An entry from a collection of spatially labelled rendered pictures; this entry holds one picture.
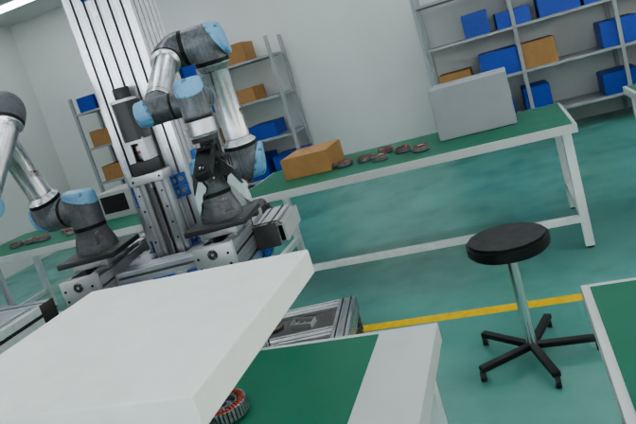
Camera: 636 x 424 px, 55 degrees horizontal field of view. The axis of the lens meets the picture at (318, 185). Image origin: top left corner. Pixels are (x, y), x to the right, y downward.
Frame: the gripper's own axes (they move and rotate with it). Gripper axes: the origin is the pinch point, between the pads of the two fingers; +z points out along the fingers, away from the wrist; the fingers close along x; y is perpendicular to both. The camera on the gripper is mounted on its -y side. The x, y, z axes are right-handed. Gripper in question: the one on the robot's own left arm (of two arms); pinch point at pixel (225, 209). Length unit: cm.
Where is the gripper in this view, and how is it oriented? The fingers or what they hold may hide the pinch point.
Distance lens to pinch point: 162.7
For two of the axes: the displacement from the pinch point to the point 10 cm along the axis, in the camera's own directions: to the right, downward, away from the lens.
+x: -9.5, 2.5, 1.9
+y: 1.3, -2.2, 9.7
